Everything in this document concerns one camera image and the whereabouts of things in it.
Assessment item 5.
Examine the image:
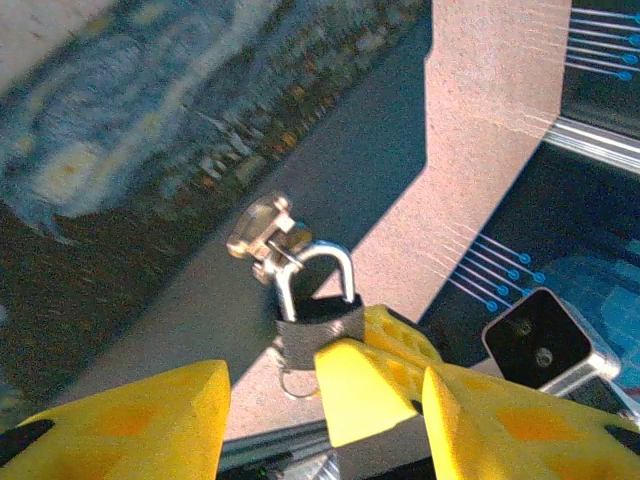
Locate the aluminium front frame rail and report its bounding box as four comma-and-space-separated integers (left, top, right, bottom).
219, 417, 346, 480

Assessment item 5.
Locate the aluminium frame post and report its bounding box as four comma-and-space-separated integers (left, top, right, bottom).
542, 115, 640, 175

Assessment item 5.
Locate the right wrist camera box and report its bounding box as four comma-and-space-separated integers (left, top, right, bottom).
481, 286, 623, 399

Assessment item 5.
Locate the starry night painted box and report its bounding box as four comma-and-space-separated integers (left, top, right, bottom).
0, 0, 434, 401

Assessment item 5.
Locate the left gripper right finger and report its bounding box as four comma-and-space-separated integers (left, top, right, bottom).
422, 366, 640, 480

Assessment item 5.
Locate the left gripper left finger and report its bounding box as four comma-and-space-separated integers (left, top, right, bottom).
0, 358, 233, 480

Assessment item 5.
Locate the black padlock silver shackle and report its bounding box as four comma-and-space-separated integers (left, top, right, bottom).
272, 239, 369, 375

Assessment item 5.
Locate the silver box hasp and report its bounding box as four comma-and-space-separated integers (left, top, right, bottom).
225, 194, 314, 284

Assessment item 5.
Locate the small silver key ring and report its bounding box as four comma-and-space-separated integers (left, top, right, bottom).
278, 367, 322, 401

